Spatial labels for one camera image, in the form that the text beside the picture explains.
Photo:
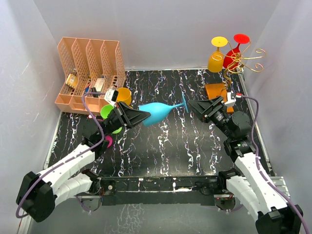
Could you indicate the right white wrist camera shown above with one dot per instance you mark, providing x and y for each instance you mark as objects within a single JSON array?
[{"x": 231, "y": 100}]

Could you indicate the cyan wine glass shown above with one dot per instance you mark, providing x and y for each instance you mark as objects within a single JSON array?
[{"x": 159, "y": 111}]

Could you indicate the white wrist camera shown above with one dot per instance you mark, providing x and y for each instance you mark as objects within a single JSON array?
[
  {"x": 111, "y": 95},
  {"x": 231, "y": 100}
]

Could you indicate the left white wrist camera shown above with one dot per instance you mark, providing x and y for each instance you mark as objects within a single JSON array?
[{"x": 111, "y": 95}]

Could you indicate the peach plastic file organizer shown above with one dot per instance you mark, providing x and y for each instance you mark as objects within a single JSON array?
[{"x": 89, "y": 59}]

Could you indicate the yellow tag in organizer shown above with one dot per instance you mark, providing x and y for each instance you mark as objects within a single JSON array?
[{"x": 72, "y": 81}]

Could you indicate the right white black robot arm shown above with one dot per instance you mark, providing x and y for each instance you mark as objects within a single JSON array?
[{"x": 271, "y": 209}]

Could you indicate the orange wine glass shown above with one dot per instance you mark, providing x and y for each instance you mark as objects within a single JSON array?
[{"x": 215, "y": 62}]

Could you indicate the black front base bar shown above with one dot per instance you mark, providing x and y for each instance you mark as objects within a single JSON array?
[{"x": 159, "y": 190}]

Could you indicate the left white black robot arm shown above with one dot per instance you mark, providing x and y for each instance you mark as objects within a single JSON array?
[{"x": 40, "y": 193}]

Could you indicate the magenta wine glass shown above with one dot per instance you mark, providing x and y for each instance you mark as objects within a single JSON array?
[{"x": 109, "y": 141}]

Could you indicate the white box in organizer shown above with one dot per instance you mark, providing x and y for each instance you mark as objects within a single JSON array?
[{"x": 99, "y": 84}]

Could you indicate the gold wire glass rack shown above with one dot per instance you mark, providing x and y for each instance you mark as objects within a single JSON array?
[{"x": 214, "y": 90}]

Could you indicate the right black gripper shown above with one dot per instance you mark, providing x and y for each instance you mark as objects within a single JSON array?
[{"x": 203, "y": 107}]

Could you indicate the yellow-orange wine glass front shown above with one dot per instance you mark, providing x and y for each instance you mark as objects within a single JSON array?
[{"x": 124, "y": 95}]

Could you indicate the red wine glass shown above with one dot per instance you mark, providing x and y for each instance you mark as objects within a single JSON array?
[{"x": 229, "y": 59}]

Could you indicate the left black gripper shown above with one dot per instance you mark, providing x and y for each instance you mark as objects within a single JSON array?
[{"x": 129, "y": 117}]

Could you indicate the green wine glass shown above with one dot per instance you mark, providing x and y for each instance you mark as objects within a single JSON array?
[{"x": 105, "y": 111}]

